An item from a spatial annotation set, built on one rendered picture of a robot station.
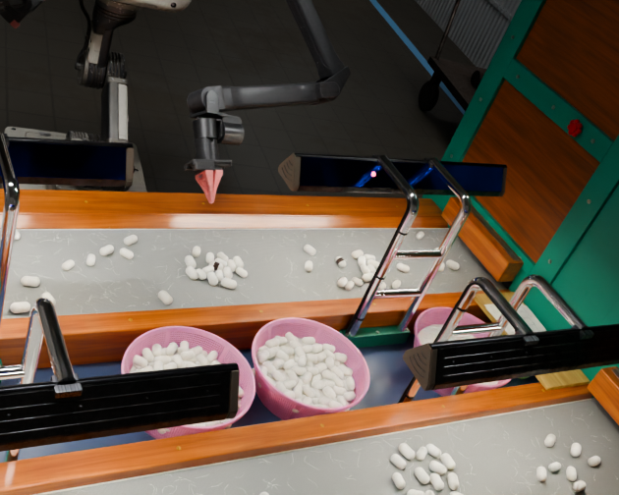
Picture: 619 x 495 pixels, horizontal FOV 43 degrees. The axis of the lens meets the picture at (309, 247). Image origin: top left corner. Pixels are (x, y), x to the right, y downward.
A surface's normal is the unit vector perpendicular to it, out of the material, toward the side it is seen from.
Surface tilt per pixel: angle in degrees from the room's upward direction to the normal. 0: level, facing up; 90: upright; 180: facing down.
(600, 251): 90
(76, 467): 0
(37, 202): 0
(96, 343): 90
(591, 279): 90
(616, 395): 90
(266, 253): 0
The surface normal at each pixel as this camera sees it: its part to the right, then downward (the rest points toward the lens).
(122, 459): 0.33, -0.77
